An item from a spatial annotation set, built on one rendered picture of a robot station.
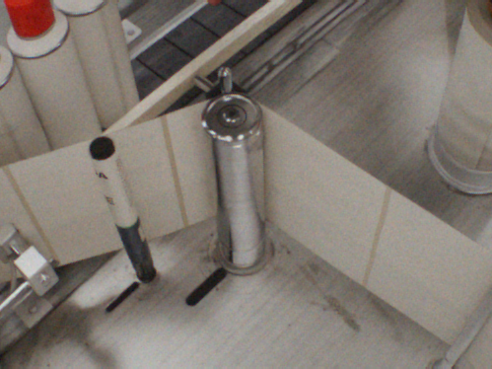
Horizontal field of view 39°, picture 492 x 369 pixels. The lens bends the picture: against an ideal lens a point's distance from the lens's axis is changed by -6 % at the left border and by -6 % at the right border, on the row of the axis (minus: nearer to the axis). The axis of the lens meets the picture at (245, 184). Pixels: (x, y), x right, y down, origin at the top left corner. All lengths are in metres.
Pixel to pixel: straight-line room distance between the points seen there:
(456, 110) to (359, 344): 0.20
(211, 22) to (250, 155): 0.33
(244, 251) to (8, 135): 0.21
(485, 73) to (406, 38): 0.23
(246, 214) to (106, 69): 0.19
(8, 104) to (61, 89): 0.05
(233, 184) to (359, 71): 0.28
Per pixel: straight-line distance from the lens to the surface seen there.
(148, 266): 0.59
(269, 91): 0.77
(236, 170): 0.47
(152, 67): 0.74
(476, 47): 0.54
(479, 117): 0.58
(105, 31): 0.60
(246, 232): 0.54
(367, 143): 0.67
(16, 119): 0.58
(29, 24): 0.54
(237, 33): 0.71
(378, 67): 0.73
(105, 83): 0.64
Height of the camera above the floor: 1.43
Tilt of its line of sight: 58 degrees down
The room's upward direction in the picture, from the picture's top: 4 degrees counter-clockwise
